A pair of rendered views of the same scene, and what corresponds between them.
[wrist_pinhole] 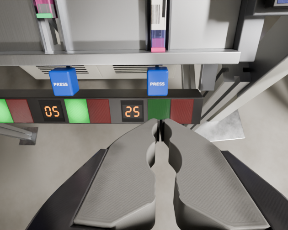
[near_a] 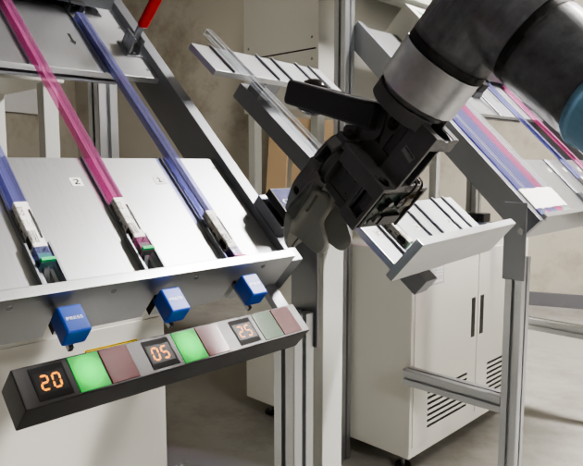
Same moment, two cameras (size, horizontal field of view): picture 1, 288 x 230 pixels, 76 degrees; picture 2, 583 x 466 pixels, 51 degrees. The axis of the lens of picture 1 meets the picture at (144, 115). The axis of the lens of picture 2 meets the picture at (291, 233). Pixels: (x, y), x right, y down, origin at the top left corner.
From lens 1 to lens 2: 0.63 m
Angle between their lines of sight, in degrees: 74
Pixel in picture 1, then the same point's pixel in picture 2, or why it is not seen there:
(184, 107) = (285, 315)
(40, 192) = not seen: outside the picture
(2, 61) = (124, 278)
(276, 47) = (306, 267)
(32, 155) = not seen: outside the picture
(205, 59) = (275, 254)
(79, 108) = (191, 340)
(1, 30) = (99, 271)
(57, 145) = not seen: outside the picture
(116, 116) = (232, 340)
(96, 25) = (181, 257)
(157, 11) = (226, 237)
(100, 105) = (211, 331)
